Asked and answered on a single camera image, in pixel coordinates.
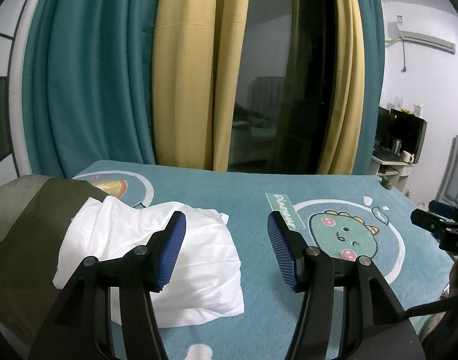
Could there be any olive green pillow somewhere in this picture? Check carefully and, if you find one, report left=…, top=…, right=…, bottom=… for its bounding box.
left=0, top=174, right=108, bottom=347

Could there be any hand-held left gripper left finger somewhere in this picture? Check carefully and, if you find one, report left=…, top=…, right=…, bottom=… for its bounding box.
left=28, top=211, right=187, bottom=360

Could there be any white hooded jacket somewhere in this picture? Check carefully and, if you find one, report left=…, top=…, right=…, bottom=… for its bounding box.
left=52, top=195, right=245, bottom=327

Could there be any teal curtain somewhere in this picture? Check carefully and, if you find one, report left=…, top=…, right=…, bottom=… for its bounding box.
left=351, top=0, right=386, bottom=176
left=22, top=0, right=165, bottom=179

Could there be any yellow curtain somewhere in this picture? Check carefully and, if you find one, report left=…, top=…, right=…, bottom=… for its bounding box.
left=317, top=0, right=365, bottom=175
left=151, top=0, right=252, bottom=171

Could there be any white air conditioner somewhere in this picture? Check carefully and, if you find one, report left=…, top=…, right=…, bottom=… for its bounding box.
left=387, top=20, right=456, bottom=55

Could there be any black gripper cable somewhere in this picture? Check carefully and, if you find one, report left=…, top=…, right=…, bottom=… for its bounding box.
left=405, top=296, right=453, bottom=319

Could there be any teal cartoon blanket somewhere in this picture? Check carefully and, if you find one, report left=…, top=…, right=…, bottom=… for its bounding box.
left=69, top=159, right=455, bottom=360

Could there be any grey computer desk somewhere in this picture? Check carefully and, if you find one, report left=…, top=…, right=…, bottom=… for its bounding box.
left=371, top=146, right=415, bottom=194

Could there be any glass sliding door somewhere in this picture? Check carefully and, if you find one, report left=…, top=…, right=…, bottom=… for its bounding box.
left=227, top=0, right=342, bottom=175

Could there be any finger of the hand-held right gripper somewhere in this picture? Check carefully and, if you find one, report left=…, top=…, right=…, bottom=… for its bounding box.
left=410, top=208, right=458, bottom=252
left=429, top=199, right=458, bottom=218

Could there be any grey padded headboard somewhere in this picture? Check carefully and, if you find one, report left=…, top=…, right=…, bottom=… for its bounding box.
left=437, top=127, right=458, bottom=211

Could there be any black computer screen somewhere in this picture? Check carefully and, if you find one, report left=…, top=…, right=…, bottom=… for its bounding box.
left=377, top=106, right=392, bottom=143

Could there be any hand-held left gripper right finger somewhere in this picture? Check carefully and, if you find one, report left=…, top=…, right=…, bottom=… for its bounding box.
left=266, top=211, right=426, bottom=360

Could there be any black monitor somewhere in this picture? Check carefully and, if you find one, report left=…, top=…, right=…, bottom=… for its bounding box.
left=390, top=109, right=428, bottom=155

